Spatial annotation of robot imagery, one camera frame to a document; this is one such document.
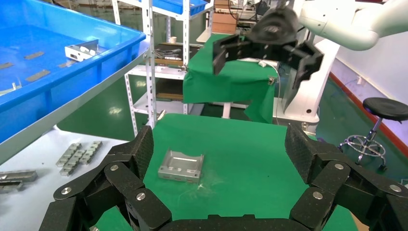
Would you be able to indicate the perforated white shelf upright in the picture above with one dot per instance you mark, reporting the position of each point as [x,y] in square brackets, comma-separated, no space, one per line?
[186,54]
[149,63]

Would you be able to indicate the black parts pile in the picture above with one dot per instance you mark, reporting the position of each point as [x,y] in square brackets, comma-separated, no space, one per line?
[165,52]

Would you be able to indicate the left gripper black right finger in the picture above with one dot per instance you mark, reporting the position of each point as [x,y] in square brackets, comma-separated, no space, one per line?
[344,188]

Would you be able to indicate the white metal shelf board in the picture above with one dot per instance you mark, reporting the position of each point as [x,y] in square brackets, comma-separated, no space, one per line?
[172,106]
[159,71]

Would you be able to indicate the small tape roll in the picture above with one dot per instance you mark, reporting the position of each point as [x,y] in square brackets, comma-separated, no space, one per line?
[173,39]

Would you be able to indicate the green cloth covered table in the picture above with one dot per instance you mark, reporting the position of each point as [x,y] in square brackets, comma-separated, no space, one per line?
[229,86]

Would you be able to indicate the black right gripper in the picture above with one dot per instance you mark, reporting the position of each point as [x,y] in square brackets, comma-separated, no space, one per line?
[274,28]

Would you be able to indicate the green table cloth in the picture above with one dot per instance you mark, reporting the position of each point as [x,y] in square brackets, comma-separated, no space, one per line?
[242,165]

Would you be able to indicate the grey tape strip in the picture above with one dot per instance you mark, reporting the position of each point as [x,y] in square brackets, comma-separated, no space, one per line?
[5,65]
[33,55]
[67,63]
[38,75]

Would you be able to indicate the blue plastic bin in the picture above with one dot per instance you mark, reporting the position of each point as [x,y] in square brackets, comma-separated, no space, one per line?
[79,79]
[178,6]

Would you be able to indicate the small boxy sheet metal part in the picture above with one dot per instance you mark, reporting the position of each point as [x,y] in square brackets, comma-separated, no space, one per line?
[79,51]

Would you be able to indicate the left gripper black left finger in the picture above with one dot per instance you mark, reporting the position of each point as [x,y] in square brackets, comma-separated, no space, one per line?
[121,178]

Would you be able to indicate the white robot torso column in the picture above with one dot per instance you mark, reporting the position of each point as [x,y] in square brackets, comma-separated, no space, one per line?
[306,98]

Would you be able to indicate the brown cardboard box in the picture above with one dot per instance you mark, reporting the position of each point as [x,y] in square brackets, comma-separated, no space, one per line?
[223,24]

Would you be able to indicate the sheet metal bracket part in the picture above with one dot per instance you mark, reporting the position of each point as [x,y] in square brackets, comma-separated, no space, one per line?
[180,165]

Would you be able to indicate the black round stool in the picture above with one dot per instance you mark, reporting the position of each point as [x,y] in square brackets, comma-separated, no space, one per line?
[385,108]

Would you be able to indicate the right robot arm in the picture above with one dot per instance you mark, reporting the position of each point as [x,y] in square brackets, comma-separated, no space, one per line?
[350,22]

